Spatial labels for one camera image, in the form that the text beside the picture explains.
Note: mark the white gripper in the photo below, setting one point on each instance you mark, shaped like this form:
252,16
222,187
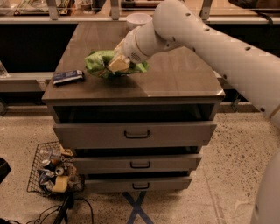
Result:
130,50

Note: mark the green rice chip bag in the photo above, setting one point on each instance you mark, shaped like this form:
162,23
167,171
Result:
97,65

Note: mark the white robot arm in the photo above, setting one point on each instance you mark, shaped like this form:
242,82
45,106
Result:
254,73

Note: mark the blue rxbar blueberry bar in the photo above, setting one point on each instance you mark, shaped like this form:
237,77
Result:
65,77

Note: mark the white bowl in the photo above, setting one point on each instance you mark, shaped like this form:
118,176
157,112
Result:
137,19

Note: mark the grey drawer cabinet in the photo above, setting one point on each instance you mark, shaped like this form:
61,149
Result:
177,88

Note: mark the top grey drawer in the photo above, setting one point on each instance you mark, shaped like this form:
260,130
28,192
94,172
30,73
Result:
133,134

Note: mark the grey drawer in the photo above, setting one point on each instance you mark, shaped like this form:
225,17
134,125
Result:
134,164
133,134
137,184

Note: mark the middle grey drawer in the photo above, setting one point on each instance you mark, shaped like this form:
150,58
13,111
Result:
134,164

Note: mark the clear plastic bottle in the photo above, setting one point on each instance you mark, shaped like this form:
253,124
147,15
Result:
50,153

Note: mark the bottom grey drawer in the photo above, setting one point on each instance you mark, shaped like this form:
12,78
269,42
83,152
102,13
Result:
137,184

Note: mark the yellow sponge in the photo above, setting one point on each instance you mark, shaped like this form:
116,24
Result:
60,185

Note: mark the black wire basket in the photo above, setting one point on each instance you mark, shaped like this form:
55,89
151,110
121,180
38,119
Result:
42,176

